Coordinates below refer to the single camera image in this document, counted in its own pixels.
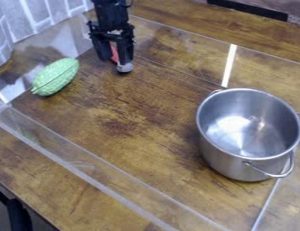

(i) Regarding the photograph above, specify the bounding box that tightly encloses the clear acrylic barrier wall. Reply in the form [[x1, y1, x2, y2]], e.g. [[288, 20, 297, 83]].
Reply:
[[0, 15, 300, 231]]

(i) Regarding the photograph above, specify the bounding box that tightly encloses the stainless steel pot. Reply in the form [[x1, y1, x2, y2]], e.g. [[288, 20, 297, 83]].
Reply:
[[195, 88, 300, 181]]

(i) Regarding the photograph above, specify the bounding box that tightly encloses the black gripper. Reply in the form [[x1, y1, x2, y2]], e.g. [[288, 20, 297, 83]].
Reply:
[[87, 0, 134, 73]]

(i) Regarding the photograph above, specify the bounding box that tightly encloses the green bitter gourd toy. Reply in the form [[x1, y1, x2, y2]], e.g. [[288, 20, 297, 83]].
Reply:
[[31, 58, 79, 97]]

